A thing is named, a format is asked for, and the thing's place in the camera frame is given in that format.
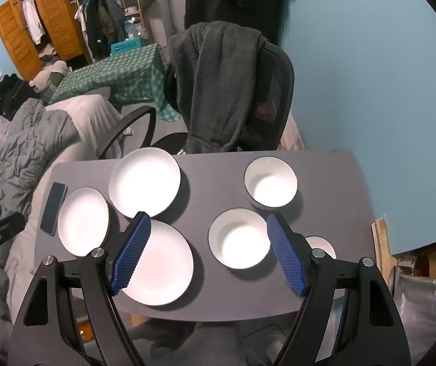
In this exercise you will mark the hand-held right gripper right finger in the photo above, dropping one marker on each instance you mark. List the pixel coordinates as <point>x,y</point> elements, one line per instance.
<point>284,255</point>

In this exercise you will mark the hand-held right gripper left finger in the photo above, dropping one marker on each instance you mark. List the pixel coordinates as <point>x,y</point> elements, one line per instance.
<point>132,255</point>

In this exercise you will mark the white round plate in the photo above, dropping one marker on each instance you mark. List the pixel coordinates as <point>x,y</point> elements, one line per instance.
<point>145,181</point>
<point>82,221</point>
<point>164,263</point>

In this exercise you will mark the white bowl dark rim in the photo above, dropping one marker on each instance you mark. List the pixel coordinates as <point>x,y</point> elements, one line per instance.
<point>239,240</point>
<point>323,247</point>
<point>271,186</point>

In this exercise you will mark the dark smartphone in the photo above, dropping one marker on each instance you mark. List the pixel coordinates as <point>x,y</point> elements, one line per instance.
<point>53,208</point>

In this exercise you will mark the grey duvet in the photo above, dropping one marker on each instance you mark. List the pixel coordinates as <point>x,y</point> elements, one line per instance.
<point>20,148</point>

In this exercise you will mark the wooden board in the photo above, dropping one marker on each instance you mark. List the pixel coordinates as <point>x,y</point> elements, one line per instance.
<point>380,244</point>

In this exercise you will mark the black clothes pile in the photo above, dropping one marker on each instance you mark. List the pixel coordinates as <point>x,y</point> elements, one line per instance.
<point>6,95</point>

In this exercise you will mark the beige patterned cloth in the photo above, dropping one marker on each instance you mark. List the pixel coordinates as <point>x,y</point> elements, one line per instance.
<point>292,133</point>

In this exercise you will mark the white bed sheet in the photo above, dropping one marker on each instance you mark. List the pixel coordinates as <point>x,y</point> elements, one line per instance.
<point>88,122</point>

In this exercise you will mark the translucent plastic bag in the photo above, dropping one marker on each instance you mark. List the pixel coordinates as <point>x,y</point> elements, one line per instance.
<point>427,305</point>

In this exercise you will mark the beige clothes pile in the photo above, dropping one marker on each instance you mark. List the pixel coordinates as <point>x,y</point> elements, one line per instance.
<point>50,73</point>

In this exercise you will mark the black mesh office chair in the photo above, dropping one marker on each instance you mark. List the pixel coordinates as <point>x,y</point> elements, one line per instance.
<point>275,84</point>

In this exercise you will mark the green checkered cloth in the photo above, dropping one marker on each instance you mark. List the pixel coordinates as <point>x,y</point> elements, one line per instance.
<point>126,72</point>

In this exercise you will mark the grey fleece hoodie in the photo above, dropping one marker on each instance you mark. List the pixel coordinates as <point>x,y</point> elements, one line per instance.
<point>218,84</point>

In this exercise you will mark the white hanging shirt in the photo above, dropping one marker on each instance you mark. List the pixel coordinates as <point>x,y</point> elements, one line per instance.
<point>33,19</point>

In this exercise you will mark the blue plastic crate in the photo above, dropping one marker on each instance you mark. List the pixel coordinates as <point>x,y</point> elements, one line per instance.
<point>126,47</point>

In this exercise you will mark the wooden louvred wardrobe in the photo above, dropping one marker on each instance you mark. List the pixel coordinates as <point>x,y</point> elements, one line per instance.
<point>56,15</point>

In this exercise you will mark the black hanging coat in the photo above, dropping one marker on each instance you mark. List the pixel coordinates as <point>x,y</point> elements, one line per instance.
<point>93,30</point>

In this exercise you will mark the olive hanging coat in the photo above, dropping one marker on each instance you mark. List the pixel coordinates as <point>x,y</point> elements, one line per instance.
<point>108,21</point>

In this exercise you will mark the white door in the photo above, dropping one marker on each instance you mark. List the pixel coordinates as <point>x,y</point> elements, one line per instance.
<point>168,0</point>

